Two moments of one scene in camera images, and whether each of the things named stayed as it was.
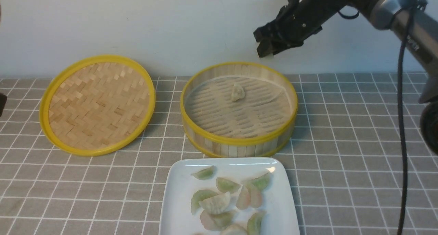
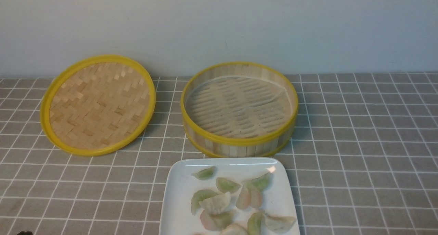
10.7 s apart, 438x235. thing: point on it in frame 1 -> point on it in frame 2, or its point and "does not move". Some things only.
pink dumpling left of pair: (244, 199) does not move
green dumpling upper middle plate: (224, 185) does not move
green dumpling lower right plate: (254, 224) does not move
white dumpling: (237, 92) -> (279, 223)
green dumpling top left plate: (205, 174) does not move
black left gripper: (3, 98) -> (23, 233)
